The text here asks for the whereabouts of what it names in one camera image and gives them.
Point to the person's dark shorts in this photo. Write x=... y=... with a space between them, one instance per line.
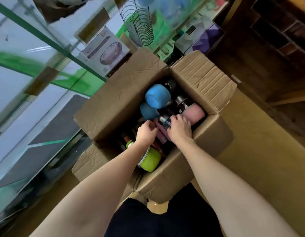
x=164 y=217

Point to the person's right fingers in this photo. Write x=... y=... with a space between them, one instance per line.
x=178 y=118

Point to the pink pot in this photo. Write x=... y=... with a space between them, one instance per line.
x=193 y=114

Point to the white and green product box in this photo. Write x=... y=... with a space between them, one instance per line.
x=191 y=29

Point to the maroon bottle with steel cap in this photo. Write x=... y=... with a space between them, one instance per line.
x=162 y=129

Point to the person's left forearm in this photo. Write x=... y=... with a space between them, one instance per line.
x=93 y=192

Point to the purple product box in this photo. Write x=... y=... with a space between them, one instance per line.
x=208 y=38

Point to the person's right forearm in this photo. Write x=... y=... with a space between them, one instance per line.
x=231 y=192

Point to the person's left hand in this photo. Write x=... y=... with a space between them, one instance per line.
x=143 y=135

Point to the green pot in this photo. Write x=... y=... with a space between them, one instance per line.
x=150 y=160

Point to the small blue pot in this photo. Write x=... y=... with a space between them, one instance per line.
x=148 y=112

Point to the large blue pot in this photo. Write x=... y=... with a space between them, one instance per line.
x=157 y=95

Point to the person's left thumb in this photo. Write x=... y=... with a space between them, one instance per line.
x=154 y=132

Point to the person's right hand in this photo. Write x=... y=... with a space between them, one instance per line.
x=180 y=132

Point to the open brown cardboard box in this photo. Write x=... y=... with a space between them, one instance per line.
x=132 y=96

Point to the white bowl product box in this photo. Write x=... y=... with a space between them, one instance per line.
x=105 y=53

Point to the glass display cabinet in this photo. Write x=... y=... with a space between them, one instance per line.
x=31 y=83

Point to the large tan cardboard box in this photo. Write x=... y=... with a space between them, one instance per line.
x=265 y=157

